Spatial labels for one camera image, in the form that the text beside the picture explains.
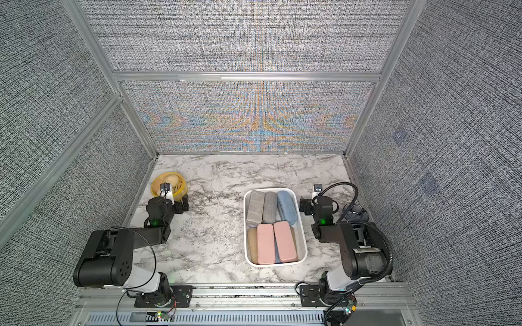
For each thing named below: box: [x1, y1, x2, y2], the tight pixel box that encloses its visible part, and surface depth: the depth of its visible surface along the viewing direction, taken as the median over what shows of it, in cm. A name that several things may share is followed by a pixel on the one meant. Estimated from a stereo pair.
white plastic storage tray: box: [243, 187, 308, 268], surface depth 85 cm
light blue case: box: [276, 190, 299, 226], surface depth 92 cm
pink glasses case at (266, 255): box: [256, 223, 276, 265], surface depth 81 cm
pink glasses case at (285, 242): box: [273, 220, 298, 263], surface depth 83 cm
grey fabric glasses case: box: [262, 191, 278, 224], surface depth 91 cm
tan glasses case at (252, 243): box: [247, 227, 258, 265], surface depth 84 cm
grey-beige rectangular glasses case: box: [246, 190, 266, 226], surface depth 90 cm
